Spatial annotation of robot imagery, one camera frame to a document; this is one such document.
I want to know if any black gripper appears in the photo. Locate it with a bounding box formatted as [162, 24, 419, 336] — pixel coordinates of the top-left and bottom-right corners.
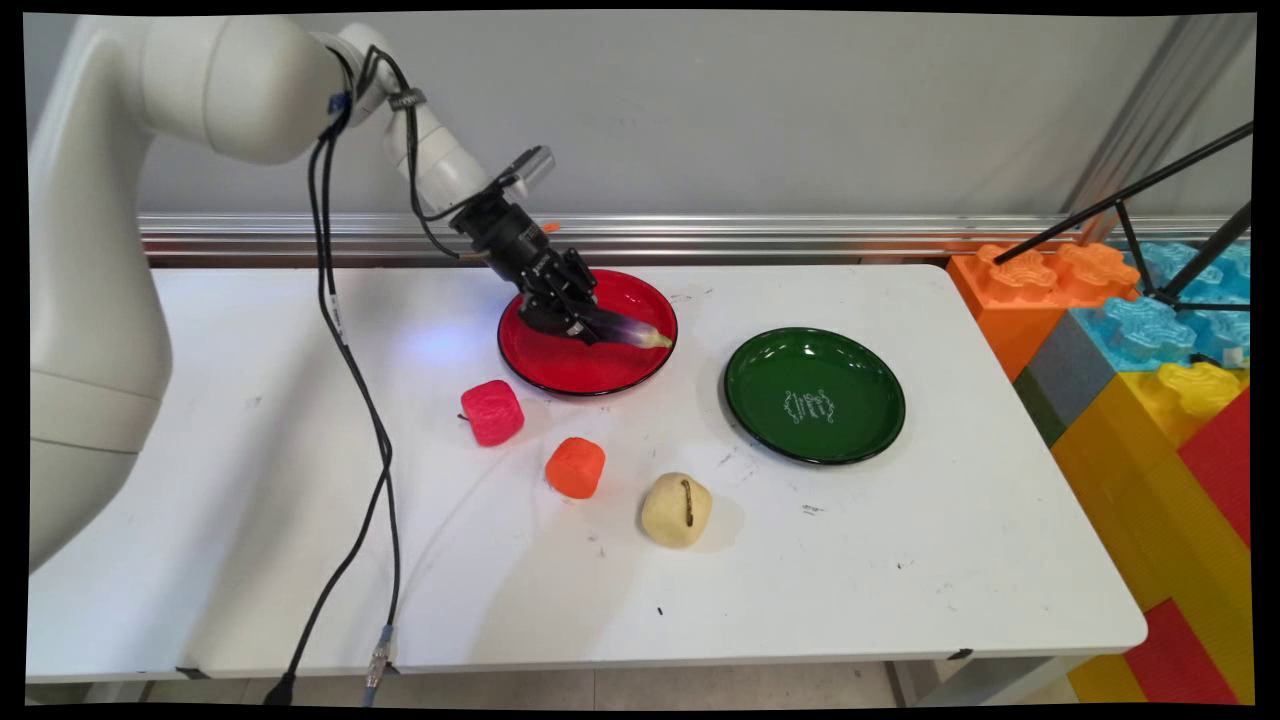
[447, 190, 605, 347]

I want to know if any purple toy eggplant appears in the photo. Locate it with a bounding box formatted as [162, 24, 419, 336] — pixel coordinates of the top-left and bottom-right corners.
[578, 307, 675, 351]

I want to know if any red round plate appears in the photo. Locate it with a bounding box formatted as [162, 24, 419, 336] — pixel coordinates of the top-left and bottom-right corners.
[497, 267, 680, 398]

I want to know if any pink toy apple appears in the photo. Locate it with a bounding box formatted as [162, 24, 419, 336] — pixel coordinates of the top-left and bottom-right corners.
[458, 379, 526, 448]

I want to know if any orange toy fruit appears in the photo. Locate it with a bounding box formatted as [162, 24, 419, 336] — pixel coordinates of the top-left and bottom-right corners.
[544, 436, 607, 500]

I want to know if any yellow toy potato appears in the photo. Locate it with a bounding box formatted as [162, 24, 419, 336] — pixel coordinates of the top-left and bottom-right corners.
[639, 472, 714, 549]

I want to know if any green round plate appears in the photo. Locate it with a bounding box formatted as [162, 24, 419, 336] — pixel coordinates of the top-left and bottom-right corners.
[723, 327, 907, 467]

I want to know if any orange giant building block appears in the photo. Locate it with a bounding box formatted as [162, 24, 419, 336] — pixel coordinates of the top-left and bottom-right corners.
[946, 243, 1142, 383]

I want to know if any grey giant building block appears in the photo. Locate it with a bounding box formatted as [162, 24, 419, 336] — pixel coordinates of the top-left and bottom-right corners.
[1013, 312, 1117, 448]

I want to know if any black tripod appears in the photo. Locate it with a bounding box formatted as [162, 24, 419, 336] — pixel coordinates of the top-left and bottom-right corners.
[992, 121, 1255, 314]

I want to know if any blue giant building block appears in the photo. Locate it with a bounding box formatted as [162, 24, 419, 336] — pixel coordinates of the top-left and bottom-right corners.
[1070, 240, 1254, 373]

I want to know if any yellow giant building block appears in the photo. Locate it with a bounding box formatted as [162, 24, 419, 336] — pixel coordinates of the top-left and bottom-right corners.
[1050, 361, 1254, 706]

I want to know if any red giant building block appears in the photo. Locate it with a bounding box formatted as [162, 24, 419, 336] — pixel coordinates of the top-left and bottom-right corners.
[1177, 389, 1254, 547]

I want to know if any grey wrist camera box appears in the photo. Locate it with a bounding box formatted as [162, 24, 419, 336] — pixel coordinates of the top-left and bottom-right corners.
[496, 145, 557, 200]

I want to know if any aluminium rail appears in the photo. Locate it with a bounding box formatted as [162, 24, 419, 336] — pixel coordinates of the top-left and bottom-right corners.
[138, 211, 1251, 264]

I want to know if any short black wrist cable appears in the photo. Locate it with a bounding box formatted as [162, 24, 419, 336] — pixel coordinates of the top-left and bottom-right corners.
[360, 44, 463, 261]

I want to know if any black cable with silver connector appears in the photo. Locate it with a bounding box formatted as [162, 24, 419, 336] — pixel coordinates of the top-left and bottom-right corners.
[318, 95, 405, 707]

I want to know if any black cable with black plug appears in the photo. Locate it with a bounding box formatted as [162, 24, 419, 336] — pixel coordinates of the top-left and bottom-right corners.
[262, 95, 393, 707]

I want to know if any white table leg frame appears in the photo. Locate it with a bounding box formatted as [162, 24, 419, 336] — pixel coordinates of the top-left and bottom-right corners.
[888, 655, 1086, 707]

